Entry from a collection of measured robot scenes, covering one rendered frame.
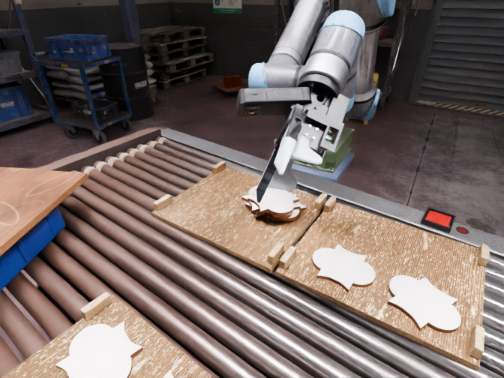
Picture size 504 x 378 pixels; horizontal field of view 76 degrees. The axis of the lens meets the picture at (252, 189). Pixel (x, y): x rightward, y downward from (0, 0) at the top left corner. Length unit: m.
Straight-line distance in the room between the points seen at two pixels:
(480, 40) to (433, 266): 4.70
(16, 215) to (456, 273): 1.04
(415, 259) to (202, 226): 0.55
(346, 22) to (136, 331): 0.67
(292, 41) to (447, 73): 4.77
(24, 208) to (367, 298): 0.83
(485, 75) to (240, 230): 4.90
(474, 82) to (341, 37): 4.95
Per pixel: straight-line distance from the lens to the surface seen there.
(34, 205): 0.96
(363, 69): 1.14
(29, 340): 0.81
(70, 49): 3.97
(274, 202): 0.90
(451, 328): 0.77
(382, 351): 0.72
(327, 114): 0.53
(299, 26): 0.84
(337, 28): 0.61
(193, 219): 0.94
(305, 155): 0.43
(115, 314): 0.75
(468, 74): 5.49
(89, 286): 0.85
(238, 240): 0.85
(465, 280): 0.90
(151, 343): 0.69
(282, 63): 0.72
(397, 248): 0.91
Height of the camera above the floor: 1.50
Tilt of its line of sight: 32 degrees down
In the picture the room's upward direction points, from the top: straight up
